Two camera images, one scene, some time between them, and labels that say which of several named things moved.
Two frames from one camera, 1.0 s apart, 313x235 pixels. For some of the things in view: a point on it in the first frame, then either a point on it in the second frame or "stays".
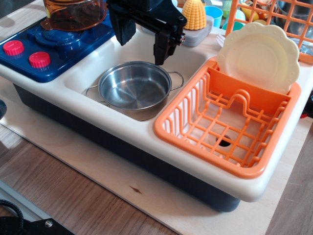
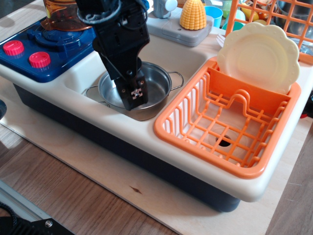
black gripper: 164,15 to 121,31
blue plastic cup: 216,13 stays
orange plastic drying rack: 234,123 stays
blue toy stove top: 44,54 stays
